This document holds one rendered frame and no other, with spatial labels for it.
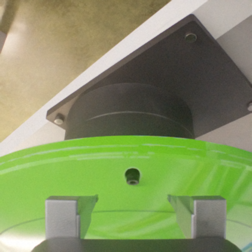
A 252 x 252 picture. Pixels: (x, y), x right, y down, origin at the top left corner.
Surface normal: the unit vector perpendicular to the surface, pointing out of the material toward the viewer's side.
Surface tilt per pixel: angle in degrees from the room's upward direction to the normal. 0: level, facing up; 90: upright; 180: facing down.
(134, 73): 0
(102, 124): 90
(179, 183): 24
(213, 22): 0
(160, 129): 90
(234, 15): 0
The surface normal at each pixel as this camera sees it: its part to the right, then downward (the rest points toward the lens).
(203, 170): 0.11, 0.49
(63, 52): 0.00, 0.80
